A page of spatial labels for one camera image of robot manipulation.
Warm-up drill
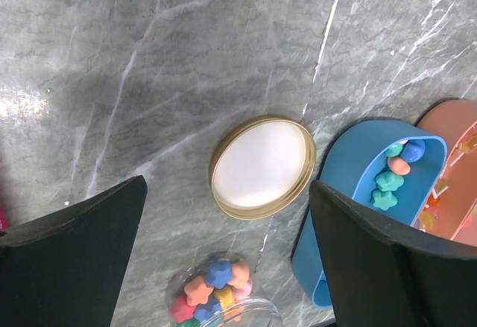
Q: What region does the blue tray of star candies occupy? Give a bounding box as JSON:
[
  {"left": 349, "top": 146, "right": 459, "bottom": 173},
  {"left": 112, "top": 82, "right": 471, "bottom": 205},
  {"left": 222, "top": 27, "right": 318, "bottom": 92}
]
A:
[{"left": 291, "top": 119, "right": 447, "bottom": 308}]

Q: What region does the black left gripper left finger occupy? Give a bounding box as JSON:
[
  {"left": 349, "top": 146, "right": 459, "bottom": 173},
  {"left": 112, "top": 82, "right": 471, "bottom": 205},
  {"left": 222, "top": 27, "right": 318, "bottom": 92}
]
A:
[{"left": 1, "top": 176, "right": 148, "bottom": 326}]

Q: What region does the clear glass jar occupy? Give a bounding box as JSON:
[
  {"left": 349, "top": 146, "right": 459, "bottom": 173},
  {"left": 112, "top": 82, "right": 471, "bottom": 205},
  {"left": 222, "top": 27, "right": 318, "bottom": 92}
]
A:
[{"left": 165, "top": 252, "right": 284, "bottom": 327}]

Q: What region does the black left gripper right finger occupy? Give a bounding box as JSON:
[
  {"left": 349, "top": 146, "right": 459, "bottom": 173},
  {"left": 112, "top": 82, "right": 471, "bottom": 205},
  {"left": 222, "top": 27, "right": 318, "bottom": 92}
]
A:
[{"left": 309, "top": 180, "right": 476, "bottom": 326}]

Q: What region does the pink toothpaste box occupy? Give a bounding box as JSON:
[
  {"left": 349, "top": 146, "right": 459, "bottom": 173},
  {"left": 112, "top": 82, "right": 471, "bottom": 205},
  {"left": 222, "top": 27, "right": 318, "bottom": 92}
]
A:
[{"left": 0, "top": 207, "right": 8, "bottom": 230}]

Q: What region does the pink tray of lollipops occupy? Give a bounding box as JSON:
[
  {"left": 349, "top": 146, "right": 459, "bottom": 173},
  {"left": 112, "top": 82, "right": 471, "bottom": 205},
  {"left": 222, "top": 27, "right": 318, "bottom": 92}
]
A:
[{"left": 415, "top": 99, "right": 476, "bottom": 246}]

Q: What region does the gold jar lid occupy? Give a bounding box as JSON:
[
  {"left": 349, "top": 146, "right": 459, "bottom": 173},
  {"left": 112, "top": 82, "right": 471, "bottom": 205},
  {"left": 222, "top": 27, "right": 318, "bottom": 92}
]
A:
[{"left": 209, "top": 115, "right": 317, "bottom": 220}]

